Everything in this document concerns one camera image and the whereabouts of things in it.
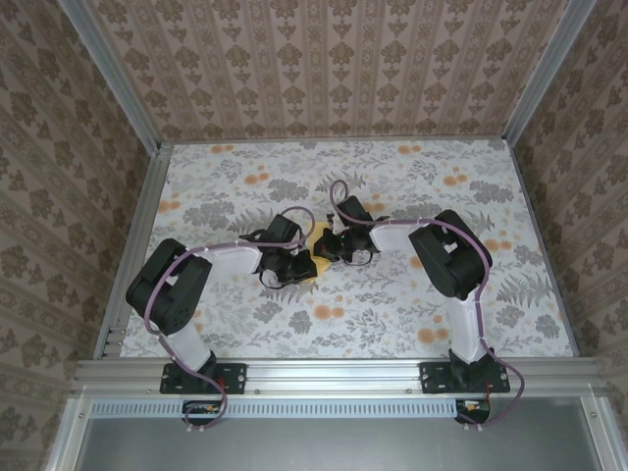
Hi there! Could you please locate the yellow cloth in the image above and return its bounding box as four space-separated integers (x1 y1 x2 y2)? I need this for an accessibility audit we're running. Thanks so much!
297 221 336 287

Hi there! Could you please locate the floral printed tablecloth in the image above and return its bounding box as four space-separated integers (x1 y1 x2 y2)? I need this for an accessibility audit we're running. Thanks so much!
120 140 575 359

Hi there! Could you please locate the black connector board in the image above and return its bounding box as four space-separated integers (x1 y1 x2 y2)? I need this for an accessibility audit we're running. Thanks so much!
454 399 493 427
182 399 223 427

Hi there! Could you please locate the grey metal panel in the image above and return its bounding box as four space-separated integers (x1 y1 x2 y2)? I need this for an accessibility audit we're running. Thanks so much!
73 416 604 471

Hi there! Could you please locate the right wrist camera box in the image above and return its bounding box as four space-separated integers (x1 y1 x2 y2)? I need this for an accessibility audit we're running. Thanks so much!
336 194 389 228

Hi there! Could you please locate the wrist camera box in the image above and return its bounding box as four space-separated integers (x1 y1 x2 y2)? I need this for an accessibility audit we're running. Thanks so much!
336 194 389 228
264 213 304 247

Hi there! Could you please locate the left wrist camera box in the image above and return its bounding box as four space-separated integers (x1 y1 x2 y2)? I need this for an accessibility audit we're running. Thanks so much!
264 213 304 247

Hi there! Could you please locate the aluminium frame rail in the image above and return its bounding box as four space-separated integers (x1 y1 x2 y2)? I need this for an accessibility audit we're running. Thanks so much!
92 141 173 360
71 357 607 398
499 137 579 360

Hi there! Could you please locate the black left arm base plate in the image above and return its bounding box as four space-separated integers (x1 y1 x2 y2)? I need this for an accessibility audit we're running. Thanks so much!
160 361 248 395

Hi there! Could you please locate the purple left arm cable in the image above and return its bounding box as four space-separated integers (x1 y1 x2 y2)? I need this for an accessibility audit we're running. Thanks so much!
144 204 318 436

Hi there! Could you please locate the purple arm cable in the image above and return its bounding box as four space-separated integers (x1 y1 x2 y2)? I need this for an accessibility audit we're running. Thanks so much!
328 180 527 434
144 204 318 436

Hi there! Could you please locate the white slotted cable duct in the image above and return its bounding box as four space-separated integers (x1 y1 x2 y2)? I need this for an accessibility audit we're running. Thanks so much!
90 397 458 419

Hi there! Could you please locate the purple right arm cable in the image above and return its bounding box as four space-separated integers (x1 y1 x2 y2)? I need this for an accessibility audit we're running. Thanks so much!
328 180 527 434

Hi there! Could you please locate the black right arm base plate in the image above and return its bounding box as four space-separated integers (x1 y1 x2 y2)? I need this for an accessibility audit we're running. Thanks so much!
419 361 511 395

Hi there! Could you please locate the aluminium frame post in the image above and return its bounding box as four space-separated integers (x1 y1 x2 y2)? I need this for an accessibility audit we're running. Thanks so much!
500 0 589 142
61 0 164 151

